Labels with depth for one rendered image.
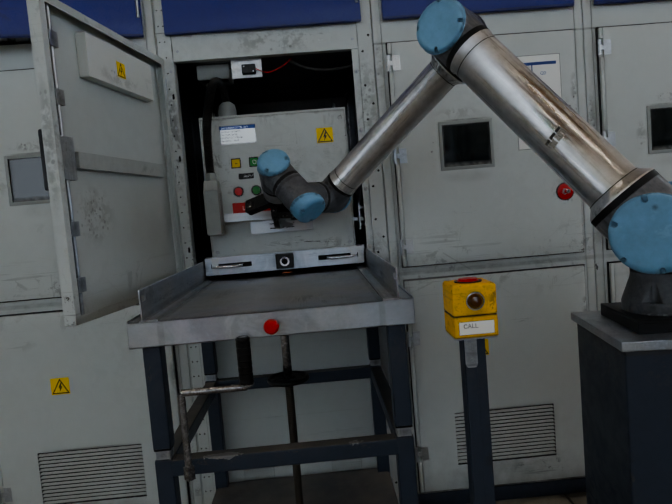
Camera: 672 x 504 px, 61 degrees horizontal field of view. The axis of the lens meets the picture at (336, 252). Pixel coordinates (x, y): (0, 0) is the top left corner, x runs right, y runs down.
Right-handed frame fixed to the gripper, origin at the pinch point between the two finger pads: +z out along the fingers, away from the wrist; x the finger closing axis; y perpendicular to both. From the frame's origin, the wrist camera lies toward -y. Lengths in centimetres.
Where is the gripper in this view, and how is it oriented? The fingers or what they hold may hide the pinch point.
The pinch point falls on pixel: (277, 224)
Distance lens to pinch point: 190.3
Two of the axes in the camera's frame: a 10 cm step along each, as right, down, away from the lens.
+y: 10.0, -0.8, 0.4
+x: -0.9, -8.9, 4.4
